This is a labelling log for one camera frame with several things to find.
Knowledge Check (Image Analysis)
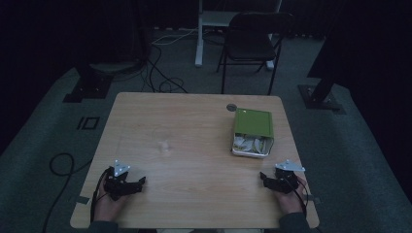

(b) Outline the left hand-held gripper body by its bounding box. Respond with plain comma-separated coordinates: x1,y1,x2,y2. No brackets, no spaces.
103,158,134,202

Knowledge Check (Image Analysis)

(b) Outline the left hand-held gripper cable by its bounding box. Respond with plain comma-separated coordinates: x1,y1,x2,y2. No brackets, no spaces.
89,168,111,224

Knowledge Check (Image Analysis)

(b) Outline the white cable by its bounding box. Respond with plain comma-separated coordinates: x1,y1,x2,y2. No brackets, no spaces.
151,26,199,47

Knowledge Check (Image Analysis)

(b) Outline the white desk frame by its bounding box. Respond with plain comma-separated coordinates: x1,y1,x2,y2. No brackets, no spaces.
194,0,284,71

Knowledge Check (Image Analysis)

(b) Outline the right hand-held gripper cable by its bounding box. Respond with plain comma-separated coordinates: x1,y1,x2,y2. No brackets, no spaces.
292,180,309,218

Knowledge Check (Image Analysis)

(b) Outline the hand-held gripper cable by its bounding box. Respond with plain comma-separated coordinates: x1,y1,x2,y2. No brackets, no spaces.
89,168,111,224
292,180,309,218

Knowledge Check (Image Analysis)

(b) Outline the person's left hand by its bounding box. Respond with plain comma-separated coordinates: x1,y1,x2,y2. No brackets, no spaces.
93,180,130,223

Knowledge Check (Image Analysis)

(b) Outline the black tape floor marking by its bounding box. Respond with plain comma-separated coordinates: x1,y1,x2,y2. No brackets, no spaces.
76,116,101,131

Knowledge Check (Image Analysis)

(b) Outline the pile of crumpled white paper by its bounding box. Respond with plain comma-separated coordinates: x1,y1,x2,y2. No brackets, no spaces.
233,132,272,154

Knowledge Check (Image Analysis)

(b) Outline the black stand base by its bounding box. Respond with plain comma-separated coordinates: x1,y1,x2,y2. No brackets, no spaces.
62,61,137,104
297,76,347,116

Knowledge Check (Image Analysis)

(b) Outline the black floor cable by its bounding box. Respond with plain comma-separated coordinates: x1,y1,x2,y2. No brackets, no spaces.
41,152,94,233

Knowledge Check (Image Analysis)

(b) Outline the tangle of black cables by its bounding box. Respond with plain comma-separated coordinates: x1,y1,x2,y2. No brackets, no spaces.
139,38,189,95

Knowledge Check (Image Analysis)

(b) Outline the crumpled clear wrapper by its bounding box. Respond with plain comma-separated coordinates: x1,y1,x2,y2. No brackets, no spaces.
156,139,171,153

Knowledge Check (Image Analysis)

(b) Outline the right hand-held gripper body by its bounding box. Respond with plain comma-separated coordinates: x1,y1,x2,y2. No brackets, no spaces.
272,159,306,195

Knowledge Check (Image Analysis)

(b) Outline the black folding chair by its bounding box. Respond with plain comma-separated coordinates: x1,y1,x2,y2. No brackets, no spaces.
216,12,295,96

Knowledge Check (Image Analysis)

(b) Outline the white bin with green lid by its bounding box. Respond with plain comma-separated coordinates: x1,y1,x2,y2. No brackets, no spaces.
230,108,275,159

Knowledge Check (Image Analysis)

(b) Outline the person's right hand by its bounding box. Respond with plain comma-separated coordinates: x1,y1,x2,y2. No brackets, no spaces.
274,175,307,216

